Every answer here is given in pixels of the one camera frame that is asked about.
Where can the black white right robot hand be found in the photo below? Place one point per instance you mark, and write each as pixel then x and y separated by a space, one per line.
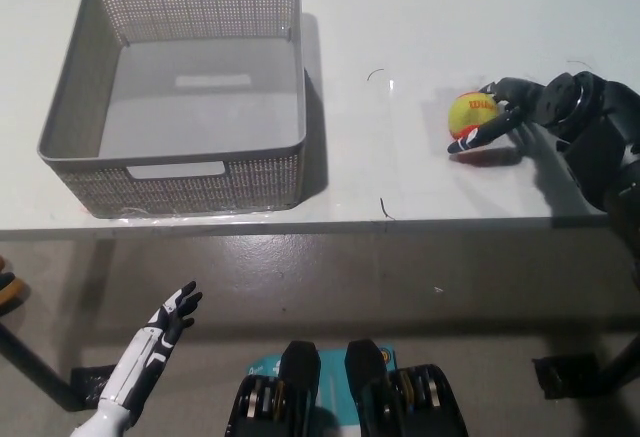
pixel 540 99

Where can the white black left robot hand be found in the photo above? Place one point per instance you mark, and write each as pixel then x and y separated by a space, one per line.
pixel 145 352

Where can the yellow orange tennis ball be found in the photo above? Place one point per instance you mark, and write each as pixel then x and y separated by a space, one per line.
pixel 465 113

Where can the black table leg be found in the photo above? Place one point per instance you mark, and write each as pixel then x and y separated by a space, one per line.
pixel 30 367
pixel 622 367

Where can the black tan shoe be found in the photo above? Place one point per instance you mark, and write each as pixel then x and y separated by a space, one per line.
pixel 10 292

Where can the grey perforated plastic basket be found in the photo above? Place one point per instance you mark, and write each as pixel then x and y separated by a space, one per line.
pixel 200 187

